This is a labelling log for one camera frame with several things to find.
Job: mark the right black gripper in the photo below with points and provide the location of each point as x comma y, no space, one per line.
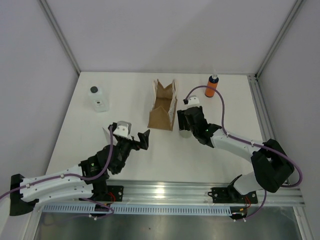
181,118

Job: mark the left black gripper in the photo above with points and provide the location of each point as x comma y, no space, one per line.
143,139

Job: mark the orange bottle blue cap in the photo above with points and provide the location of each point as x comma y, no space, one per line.
211,85

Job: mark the green bottle white cap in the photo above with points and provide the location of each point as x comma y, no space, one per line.
185,133

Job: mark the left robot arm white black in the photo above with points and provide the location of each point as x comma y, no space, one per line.
86,180

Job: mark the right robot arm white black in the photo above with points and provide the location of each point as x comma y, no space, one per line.
270,167

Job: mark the clear bottle black cap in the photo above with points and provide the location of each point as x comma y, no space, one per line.
98,100

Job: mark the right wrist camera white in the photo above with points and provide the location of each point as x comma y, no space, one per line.
191,101

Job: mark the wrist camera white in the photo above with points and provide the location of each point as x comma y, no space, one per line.
123,129
191,101

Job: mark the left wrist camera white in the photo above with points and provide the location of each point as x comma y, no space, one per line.
123,129

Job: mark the aluminium mounting rail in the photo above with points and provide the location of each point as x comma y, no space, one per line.
192,194

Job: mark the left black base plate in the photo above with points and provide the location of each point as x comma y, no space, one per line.
112,194

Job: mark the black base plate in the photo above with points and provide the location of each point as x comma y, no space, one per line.
224,195
112,194

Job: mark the right side aluminium rail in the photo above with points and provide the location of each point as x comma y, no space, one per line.
263,116

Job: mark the white slotted cable duct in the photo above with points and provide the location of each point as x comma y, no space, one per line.
139,209

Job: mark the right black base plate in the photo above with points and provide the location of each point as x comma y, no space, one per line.
224,195

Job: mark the right aluminium frame post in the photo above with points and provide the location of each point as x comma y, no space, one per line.
280,36

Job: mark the aluminium frame post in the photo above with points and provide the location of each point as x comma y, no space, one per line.
280,36
51,19

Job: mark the left aluminium frame post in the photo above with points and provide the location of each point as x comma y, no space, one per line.
51,19

